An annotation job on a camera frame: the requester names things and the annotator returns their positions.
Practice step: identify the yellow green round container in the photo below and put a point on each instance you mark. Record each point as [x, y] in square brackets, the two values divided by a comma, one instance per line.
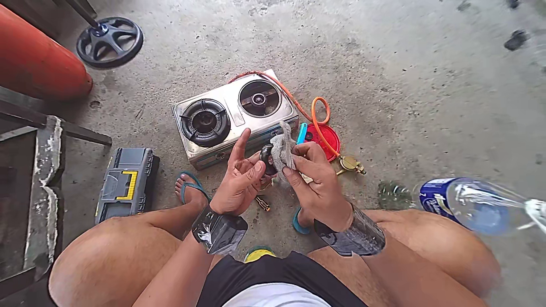
[260, 254]

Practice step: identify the black spoked wheel with pole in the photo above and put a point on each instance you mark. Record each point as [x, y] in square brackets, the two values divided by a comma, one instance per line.
[111, 42]

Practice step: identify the person's left forearm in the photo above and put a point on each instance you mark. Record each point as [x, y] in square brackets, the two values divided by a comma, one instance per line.
[181, 266]

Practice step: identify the clear green plastic bottle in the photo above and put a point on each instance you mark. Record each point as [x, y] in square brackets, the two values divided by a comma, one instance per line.
[394, 195]

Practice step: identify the black orange screwdriver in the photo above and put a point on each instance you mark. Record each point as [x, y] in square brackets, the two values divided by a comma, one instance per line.
[263, 204]

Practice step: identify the large bottle with blue label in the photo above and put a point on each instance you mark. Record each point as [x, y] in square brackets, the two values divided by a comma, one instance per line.
[469, 204]

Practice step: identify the person's right thumb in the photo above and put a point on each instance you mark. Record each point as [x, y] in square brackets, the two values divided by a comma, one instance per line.
[297, 181]

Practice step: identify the black round burner part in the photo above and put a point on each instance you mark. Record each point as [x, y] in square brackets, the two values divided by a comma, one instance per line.
[266, 158]

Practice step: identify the person's left fingers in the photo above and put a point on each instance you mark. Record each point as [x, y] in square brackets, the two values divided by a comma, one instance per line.
[256, 158]

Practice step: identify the brass gas regulator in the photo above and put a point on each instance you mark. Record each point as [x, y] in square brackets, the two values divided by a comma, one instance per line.
[348, 163]

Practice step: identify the person's right hand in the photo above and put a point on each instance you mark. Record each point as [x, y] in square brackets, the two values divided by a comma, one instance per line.
[326, 194]

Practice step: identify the person's left hand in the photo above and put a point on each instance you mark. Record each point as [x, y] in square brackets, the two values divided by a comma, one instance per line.
[236, 187]

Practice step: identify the person's right fingers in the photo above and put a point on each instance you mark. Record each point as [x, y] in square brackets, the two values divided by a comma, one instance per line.
[309, 160]

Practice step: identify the silver two-burner gas stove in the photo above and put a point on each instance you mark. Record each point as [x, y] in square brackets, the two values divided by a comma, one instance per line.
[234, 117]

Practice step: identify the person's right forearm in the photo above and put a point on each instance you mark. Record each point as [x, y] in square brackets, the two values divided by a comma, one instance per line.
[409, 270]

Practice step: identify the person's legs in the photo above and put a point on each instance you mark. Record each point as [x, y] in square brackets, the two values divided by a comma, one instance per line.
[115, 251]

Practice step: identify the worn dark bench frame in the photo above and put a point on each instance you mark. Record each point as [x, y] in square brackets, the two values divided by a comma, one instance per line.
[47, 162]

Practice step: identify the person's left index finger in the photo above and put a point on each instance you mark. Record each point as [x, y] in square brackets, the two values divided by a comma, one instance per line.
[240, 147]

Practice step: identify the grey cloth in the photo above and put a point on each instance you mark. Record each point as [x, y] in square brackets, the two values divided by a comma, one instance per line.
[282, 149]

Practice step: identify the red round lid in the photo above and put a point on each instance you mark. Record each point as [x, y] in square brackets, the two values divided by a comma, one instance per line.
[334, 138]

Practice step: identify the person's body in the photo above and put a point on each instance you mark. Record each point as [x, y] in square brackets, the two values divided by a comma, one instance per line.
[277, 277]

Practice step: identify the red gas cylinder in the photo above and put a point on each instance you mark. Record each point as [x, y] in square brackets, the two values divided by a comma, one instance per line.
[38, 55]

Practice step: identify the person's left thumb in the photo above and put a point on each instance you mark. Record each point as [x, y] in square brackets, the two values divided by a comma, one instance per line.
[252, 173]

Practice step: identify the black round pan support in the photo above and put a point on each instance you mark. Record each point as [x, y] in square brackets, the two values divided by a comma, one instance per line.
[219, 128]

